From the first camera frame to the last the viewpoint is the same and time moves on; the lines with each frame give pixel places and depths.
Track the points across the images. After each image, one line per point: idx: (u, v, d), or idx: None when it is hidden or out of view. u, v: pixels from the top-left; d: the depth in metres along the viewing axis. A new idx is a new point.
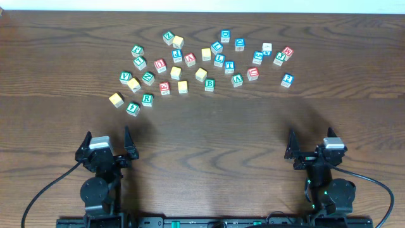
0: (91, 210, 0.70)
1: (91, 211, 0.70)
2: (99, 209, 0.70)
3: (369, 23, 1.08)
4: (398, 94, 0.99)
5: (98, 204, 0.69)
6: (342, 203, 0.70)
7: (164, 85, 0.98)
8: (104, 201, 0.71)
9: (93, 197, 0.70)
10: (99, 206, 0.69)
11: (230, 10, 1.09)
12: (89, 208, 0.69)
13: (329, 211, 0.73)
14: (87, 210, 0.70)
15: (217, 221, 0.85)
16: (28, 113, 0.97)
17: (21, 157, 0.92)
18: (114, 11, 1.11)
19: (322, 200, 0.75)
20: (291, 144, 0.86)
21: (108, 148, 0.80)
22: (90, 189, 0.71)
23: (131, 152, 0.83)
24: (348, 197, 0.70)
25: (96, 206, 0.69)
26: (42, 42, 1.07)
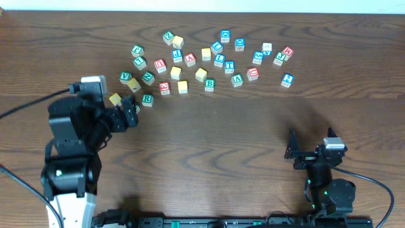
0: (57, 127, 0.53)
1: (56, 126, 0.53)
2: (67, 128, 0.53)
3: (381, 23, 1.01)
4: (399, 94, 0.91)
5: (66, 116, 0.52)
6: (342, 204, 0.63)
7: (164, 85, 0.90)
8: (76, 118, 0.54)
9: (62, 109, 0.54)
10: (67, 121, 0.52)
11: (228, 10, 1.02)
12: (54, 121, 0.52)
13: (328, 211, 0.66)
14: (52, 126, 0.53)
15: (217, 221, 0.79)
16: (13, 109, 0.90)
17: (5, 158, 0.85)
18: (107, 11, 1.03)
19: (323, 199, 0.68)
20: (291, 145, 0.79)
21: (99, 84, 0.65)
22: (61, 102, 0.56)
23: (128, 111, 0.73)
24: (348, 197, 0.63)
25: (63, 119, 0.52)
26: (30, 37, 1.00)
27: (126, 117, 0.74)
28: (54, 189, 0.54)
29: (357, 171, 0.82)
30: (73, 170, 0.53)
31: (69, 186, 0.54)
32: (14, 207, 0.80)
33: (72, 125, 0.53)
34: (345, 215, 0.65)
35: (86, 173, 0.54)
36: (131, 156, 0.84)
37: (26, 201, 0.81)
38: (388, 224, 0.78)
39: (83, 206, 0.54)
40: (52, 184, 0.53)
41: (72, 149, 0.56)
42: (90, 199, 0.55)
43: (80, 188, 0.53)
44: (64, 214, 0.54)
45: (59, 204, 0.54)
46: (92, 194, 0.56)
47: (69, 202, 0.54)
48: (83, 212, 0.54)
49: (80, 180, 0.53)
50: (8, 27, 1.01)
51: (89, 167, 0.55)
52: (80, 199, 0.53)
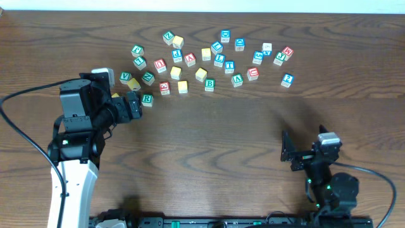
0: (66, 101, 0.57)
1: (66, 101, 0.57)
2: (75, 100, 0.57)
3: (381, 23, 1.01)
4: (398, 94, 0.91)
5: (74, 93, 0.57)
6: (346, 197, 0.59)
7: (164, 85, 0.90)
8: (84, 95, 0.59)
9: (73, 87, 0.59)
10: (76, 95, 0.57)
11: (228, 10, 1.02)
12: (64, 96, 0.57)
13: (331, 207, 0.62)
14: (62, 101, 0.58)
15: (217, 221, 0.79)
16: (12, 109, 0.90)
17: (5, 158, 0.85)
18: (107, 11, 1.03)
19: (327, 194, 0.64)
20: (286, 147, 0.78)
21: (106, 74, 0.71)
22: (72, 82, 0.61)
23: (133, 105, 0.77)
24: (352, 192, 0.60)
25: (72, 95, 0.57)
26: (30, 37, 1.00)
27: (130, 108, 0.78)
28: (58, 157, 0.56)
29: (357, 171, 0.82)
30: (78, 139, 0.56)
31: (73, 155, 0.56)
32: (14, 206, 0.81)
33: (80, 99, 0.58)
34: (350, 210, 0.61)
35: (90, 143, 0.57)
36: (131, 156, 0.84)
37: (26, 201, 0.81)
38: (388, 224, 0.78)
39: (85, 171, 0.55)
40: (57, 152, 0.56)
41: (78, 123, 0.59)
42: (92, 168, 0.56)
43: (83, 155, 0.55)
44: (68, 177, 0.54)
45: (64, 167, 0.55)
46: (95, 166, 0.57)
47: (73, 167, 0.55)
48: (85, 177, 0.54)
49: (84, 147, 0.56)
50: (9, 27, 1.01)
51: (93, 139, 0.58)
52: (83, 165, 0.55)
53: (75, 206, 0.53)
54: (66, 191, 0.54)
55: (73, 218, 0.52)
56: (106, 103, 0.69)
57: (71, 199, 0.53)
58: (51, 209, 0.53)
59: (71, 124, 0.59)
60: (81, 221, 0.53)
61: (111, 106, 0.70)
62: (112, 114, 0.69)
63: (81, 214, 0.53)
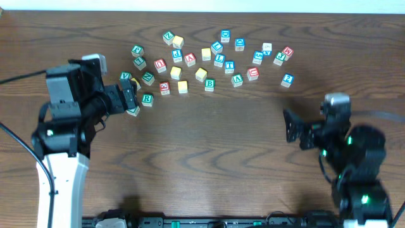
0: (52, 85, 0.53)
1: (52, 86, 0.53)
2: (64, 85, 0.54)
3: (381, 23, 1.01)
4: (398, 94, 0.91)
5: (61, 76, 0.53)
6: (371, 146, 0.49)
7: (164, 85, 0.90)
8: (73, 78, 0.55)
9: (59, 71, 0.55)
10: (62, 80, 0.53)
11: (228, 10, 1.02)
12: (50, 80, 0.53)
13: (358, 164, 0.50)
14: (48, 85, 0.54)
15: (217, 221, 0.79)
16: (12, 109, 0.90)
17: (4, 158, 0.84)
18: (107, 11, 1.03)
19: (349, 154, 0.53)
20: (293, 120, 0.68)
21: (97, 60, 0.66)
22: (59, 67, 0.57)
23: (128, 95, 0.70)
24: (378, 142, 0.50)
25: (58, 79, 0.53)
26: (30, 37, 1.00)
27: (124, 98, 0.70)
28: (44, 150, 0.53)
29: None
30: (66, 127, 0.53)
31: (61, 146, 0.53)
32: (14, 206, 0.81)
33: (68, 85, 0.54)
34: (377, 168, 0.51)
35: (79, 131, 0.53)
36: (131, 156, 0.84)
37: (26, 201, 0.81)
38: None
39: (74, 166, 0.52)
40: (42, 145, 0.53)
41: (66, 112, 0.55)
42: (81, 161, 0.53)
43: (72, 144, 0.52)
44: (55, 173, 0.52)
45: (50, 163, 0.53)
46: (85, 158, 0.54)
47: (60, 162, 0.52)
48: (74, 172, 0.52)
49: (71, 137, 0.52)
50: (8, 27, 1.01)
51: (83, 127, 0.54)
52: (71, 158, 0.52)
53: (66, 202, 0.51)
54: (56, 189, 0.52)
55: (64, 216, 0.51)
56: (98, 92, 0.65)
57: (61, 196, 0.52)
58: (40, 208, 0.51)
59: (57, 113, 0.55)
60: (74, 218, 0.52)
61: (102, 94, 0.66)
62: (104, 104, 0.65)
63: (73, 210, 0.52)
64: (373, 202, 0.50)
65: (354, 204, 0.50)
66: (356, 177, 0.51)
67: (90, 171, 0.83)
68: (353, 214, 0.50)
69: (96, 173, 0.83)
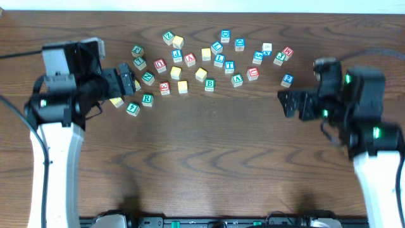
0: (48, 57, 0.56)
1: (49, 57, 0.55)
2: (58, 57, 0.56)
3: (381, 23, 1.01)
4: (398, 95, 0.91)
5: (57, 48, 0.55)
6: (371, 75, 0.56)
7: (164, 85, 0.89)
8: (69, 51, 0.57)
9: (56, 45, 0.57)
10: (59, 50, 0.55)
11: (228, 10, 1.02)
12: (47, 52, 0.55)
13: (362, 99, 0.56)
14: (44, 57, 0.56)
15: (217, 221, 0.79)
16: (12, 109, 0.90)
17: (4, 158, 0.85)
18: (107, 11, 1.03)
19: (352, 97, 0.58)
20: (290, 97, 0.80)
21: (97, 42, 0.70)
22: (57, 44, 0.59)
23: (126, 79, 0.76)
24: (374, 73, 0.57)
25: (54, 50, 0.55)
26: (30, 37, 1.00)
27: (122, 83, 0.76)
28: (38, 121, 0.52)
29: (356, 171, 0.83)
30: (59, 98, 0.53)
31: (54, 117, 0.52)
32: (14, 206, 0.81)
33: (64, 56, 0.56)
34: (380, 101, 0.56)
35: (73, 102, 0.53)
36: (131, 156, 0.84)
37: (26, 201, 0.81)
38: None
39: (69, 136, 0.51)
40: (35, 116, 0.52)
41: (61, 84, 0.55)
42: (76, 132, 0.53)
43: (66, 114, 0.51)
44: (49, 143, 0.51)
45: (44, 133, 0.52)
46: (80, 128, 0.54)
47: (54, 132, 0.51)
48: (69, 142, 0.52)
49: (64, 107, 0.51)
50: (9, 27, 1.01)
51: (78, 98, 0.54)
52: (66, 128, 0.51)
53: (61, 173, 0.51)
54: (50, 159, 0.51)
55: (61, 185, 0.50)
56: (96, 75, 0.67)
57: (56, 166, 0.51)
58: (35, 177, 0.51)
59: (53, 85, 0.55)
60: (69, 187, 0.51)
61: (100, 77, 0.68)
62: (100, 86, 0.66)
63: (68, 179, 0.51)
64: (384, 134, 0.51)
65: (365, 138, 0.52)
66: (362, 112, 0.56)
67: (90, 171, 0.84)
68: (364, 147, 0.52)
69: (97, 173, 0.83)
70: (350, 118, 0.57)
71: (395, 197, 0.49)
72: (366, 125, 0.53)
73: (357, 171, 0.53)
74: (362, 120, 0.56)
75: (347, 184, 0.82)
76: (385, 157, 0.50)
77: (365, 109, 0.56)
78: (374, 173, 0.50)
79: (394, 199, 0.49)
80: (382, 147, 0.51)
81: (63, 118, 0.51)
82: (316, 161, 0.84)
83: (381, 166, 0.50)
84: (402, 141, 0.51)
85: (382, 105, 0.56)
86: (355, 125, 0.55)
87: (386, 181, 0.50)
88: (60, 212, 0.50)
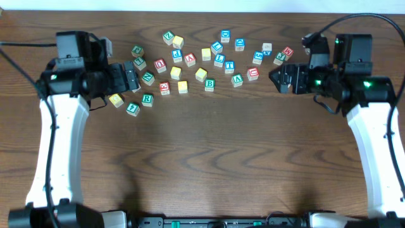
0: (61, 41, 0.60)
1: (61, 42, 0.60)
2: (70, 41, 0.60)
3: (381, 23, 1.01)
4: None
5: (70, 33, 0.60)
6: (363, 41, 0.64)
7: (164, 85, 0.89)
8: (80, 38, 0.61)
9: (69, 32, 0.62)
10: (71, 35, 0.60)
11: (228, 10, 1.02)
12: (60, 37, 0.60)
13: (350, 56, 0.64)
14: (57, 41, 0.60)
15: (217, 221, 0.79)
16: (12, 109, 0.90)
17: (5, 158, 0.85)
18: (107, 11, 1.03)
19: (343, 57, 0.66)
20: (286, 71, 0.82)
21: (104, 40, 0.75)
22: None
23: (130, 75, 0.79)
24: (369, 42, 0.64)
25: (68, 35, 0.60)
26: (30, 38, 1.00)
27: (126, 78, 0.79)
28: (47, 92, 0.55)
29: (356, 172, 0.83)
30: (69, 74, 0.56)
31: (63, 90, 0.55)
32: (14, 206, 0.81)
33: (76, 41, 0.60)
34: (368, 62, 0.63)
35: (80, 79, 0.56)
36: (131, 156, 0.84)
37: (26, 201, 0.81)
38: None
39: (75, 104, 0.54)
40: (45, 87, 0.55)
41: (71, 63, 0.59)
42: (82, 104, 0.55)
43: (75, 86, 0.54)
44: (57, 110, 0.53)
45: (54, 101, 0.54)
46: (86, 102, 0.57)
47: (62, 101, 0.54)
48: (76, 111, 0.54)
49: (73, 82, 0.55)
50: (8, 27, 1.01)
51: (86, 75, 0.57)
52: (73, 99, 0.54)
53: (66, 138, 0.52)
54: (57, 124, 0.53)
55: (63, 149, 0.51)
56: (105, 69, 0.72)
57: (62, 132, 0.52)
58: (43, 140, 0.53)
59: (64, 63, 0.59)
60: (74, 152, 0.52)
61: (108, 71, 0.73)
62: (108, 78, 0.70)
63: (73, 146, 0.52)
64: (374, 88, 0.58)
65: (357, 88, 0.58)
66: (352, 70, 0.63)
67: (91, 171, 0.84)
68: (357, 98, 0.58)
69: (97, 173, 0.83)
70: (343, 76, 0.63)
71: (386, 142, 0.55)
72: (358, 79, 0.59)
73: (350, 125, 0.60)
74: (353, 75, 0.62)
75: (347, 183, 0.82)
76: (376, 106, 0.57)
77: (354, 65, 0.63)
78: (367, 118, 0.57)
79: (386, 143, 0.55)
80: (373, 99, 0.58)
81: (71, 90, 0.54)
82: (316, 161, 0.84)
83: (374, 114, 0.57)
84: (390, 95, 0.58)
85: (371, 61, 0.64)
86: (347, 83, 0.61)
87: (377, 125, 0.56)
88: (64, 171, 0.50)
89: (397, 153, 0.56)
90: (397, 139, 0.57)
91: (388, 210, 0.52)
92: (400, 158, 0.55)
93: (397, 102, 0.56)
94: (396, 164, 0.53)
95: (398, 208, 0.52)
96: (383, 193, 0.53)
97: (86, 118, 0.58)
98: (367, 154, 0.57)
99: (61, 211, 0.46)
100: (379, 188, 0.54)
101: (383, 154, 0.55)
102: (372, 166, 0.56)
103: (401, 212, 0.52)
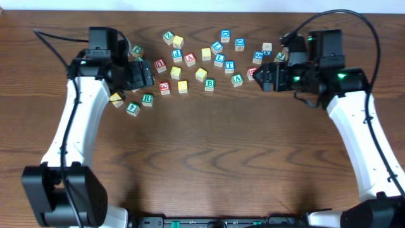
0: (93, 33, 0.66)
1: (93, 34, 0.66)
2: (102, 35, 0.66)
3: (381, 23, 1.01)
4: (398, 95, 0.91)
5: (102, 28, 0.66)
6: (332, 38, 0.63)
7: (164, 85, 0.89)
8: (110, 33, 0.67)
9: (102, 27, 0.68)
10: (104, 30, 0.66)
11: (228, 9, 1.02)
12: (93, 30, 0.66)
13: (323, 50, 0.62)
14: (90, 33, 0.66)
15: (217, 221, 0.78)
16: (13, 108, 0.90)
17: (5, 158, 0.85)
18: (107, 11, 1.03)
19: (316, 52, 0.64)
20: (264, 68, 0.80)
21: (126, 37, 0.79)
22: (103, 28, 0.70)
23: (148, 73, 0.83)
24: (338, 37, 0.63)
25: (100, 30, 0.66)
26: (30, 37, 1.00)
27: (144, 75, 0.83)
28: (76, 73, 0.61)
29: None
30: (98, 62, 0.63)
31: (90, 75, 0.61)
32: (14, 206, 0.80)
33: (106, 35, 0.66)
34: (342, 55, 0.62)
35: (106, 68, 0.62)
36: (131, 156, 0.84)
37: (26, 201, 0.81)
38: None
39: (99, 87, 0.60)
40: (75, 69, 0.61)
41: (99, 54, 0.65)
42: (104, 88, 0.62)
43: (102, 72, 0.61)
44: (82, 88, 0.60)
45: (81, 81, 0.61)
46: (107, 89, 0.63)
47: (88, 82, 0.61)
48: (99, 91, 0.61)
49: (100, 68, 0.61)
50: (8, 26, 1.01)
51: (111, 66, 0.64)
52: (97, 82, 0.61)
53: (86, 112, 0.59)
54: (80, 100, 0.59)
55: (82, 121, 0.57)
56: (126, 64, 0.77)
57: (84, 106, 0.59)
58: (66, 111, 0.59)
59: (93, 53, 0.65)
60: (90, 126, 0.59)
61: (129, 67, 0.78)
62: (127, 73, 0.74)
63: (90, 120, 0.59)
64: (348, 78, 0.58)
65: (332, 81, 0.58)
66: (328, 64, 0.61)
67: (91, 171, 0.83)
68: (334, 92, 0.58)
69: (97, 173, 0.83)
70: (318, 71, 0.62)
71: (367, 126, 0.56)
72: (332, 72, 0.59)
73: (332, 116, 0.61)
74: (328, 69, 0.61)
75: (347, 184, 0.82)
76: (352, 95, 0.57)
77: (329, 59, 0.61)
78: (345, 106, 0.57)
79: (366, 128, 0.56)
80: (348, 89, 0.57)
81: (97, 75, 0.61)
82: (316, 161, 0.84)
83: (352, 102, 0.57)
84: (364, 85, 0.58)
85: (343, 55, 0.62)
86: (323, 76, 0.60)
87: (356, 112, 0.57)
88: (79, 139, 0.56)
89: (378, 136, 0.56)
90: (377, 123, 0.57)
91: (378, 191, 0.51)
92: (381, 140, 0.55)
93: (372, 88, 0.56)
94: (379, 147, 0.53)
95: (388, 188, 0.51)
96: (370, 176, 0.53)
97: (104, 104, 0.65)
98: (351, 140, 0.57)
99: (69, 174, 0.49)
100: (366, 171, 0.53)
101: (364, 138, 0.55)
102: (357, 151, 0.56)
103: (392, 192, 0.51)
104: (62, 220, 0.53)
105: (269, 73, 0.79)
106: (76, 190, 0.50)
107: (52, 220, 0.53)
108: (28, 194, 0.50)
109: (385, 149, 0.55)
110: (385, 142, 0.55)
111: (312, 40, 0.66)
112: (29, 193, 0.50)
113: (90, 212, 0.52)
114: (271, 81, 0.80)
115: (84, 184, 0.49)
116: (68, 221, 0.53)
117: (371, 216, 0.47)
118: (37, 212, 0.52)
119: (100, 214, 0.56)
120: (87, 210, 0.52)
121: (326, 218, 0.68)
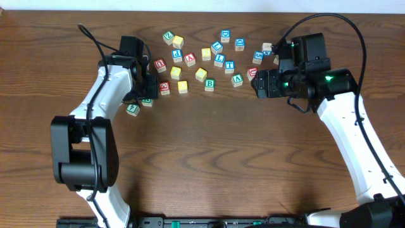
0: (125, 40, 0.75)
1: (125, 41, 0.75)
2: (131, 42, 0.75)
3: (381, 23, 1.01)
4: (398, 94, 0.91)
5: (133, 38, 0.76)
6: (316, 40, 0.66)
7: (164, 85, 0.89)
8: (138, 43, 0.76)
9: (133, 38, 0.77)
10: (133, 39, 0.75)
11: (228, 9, 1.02)
12: (125, 37, 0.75)
13: (307, 55, 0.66)
14: (122, 40, 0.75)
15: (217, 221, 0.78)
16: (13, 108, 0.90)
17: (4, 158, 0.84)
18: (107, 11, 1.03)
19: (302, 57, 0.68)
20: (259, 77, 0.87)
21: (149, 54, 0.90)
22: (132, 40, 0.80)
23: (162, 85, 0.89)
24: (320, 40, 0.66)
25: (131, 38, 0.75)
26: (30, 37, 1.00)
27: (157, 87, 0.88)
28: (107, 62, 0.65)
29: None
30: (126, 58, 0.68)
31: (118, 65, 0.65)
32: (14, 206, 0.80)
33: (136, 44, 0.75)
34: (325, 57, 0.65)
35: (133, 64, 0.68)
36: (131, 156, 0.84)
37: (26, 201, 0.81)
38: None
39: (125, 72, 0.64)
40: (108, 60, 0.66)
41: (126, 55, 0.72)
42: (128, 79, 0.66)
43: (129, 64, 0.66)
44: (111, 71, 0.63)
45: (110, 66, 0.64)
46: (129, 82, 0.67)
47: (118, 68, 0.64)
48: (125, 76, 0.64)
49: (127, 63, 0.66)
50: (9, 26, 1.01)
51: (136, 64, 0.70)
52: (124, 69, 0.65)
53: (113, 86, 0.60)
54: (108, 77, 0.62)
55: (110, 90, 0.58)
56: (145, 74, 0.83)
57: (112, 82, 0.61)
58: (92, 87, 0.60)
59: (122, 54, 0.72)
60: (114, 96, 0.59)
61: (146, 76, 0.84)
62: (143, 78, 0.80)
63: (116, 94, 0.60)
64: (335, 81, 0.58)
65: (319, 83, 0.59)
66: (312, 66, 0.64)
67: None
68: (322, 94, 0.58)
69: None
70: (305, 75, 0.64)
71: (359, 127, 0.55)
72: (319, 76, 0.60)
73: (323, 120, 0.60)
74: (314, 72, 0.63)
75: (347, 184, 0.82)
76: (340, 97, 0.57)
77: (314, 63, 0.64)
78: (335, 109, 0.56)
79: (358, 129, 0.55)
80: (336, 90, 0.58)
81: (125, 66, 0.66)
82: (316, 161, 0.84)
83: (341, 104, 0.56)
84: (352, 85, 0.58)
85: (328, 57, 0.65)
86: (311, 80, 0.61)
87: (346, 114, 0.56)
88: (104, 102, 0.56)
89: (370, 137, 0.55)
90: (368, 123, 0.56)
91: (374, 194, 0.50)
92: (373, 140, 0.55)
93: (359, 88, 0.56)
94: (371, 147, 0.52)
95: (384, 189, 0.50)
96: (366, 178, 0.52)
97: (125, 92, 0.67)
98: (343, 143, 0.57)
99: (93, 123, 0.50)
100: (361, 173, 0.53)
101: (357, 140, 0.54)
102: (350, 154, 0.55)
103: (388, 193, 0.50)
104: (77, 175, 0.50)
105: (262, 81, 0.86)
106: (99, 139, 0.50)
107: (68, 175, 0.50)
108: (52, 140, 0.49)
109: (379, 150, 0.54)
110: (377, 142, 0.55)
111: (295, 46, 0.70)
112: (54, 137, 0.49)
113: (106, 168, 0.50)
114: (264, 87, 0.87)
115: (106, 131, 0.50)
116: (82, 179, 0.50)
117: (369, 218, 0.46)
118: (56, 163, 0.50)
119: (111, 180, 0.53)
120: (102, 166, 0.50)
121: (326, 218, 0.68)
